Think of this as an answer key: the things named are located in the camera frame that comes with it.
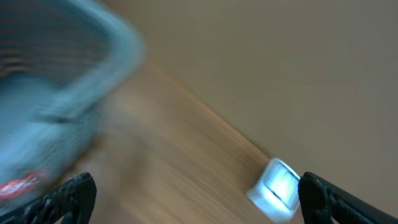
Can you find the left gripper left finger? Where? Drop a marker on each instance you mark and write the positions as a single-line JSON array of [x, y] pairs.
[[71, 203]]

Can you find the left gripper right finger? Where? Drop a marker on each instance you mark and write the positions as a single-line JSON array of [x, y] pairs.
[[323, 203]]

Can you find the white barcode scanner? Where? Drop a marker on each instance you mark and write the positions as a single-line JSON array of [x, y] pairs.
[[276, 192]]

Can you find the red candy bar wrapper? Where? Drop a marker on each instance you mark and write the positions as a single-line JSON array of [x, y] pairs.
[[17, 187]]

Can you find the grey plastic shopping basket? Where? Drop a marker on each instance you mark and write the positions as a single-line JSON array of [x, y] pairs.
[[59, 60]]

